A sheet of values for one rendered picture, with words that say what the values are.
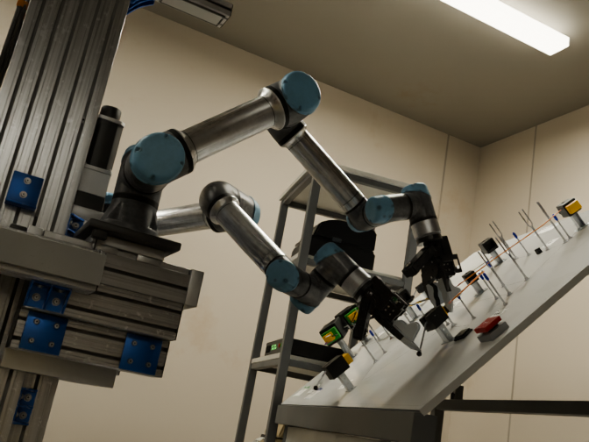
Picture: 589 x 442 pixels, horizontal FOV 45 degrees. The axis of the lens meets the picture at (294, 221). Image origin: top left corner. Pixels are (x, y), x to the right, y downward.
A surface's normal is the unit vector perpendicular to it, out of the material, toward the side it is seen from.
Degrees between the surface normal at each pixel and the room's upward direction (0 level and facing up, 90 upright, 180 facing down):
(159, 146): 95
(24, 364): 90
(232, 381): 90
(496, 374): 90
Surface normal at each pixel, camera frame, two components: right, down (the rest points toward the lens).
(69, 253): 0.44, -0.18
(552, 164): -0.88, -0.28
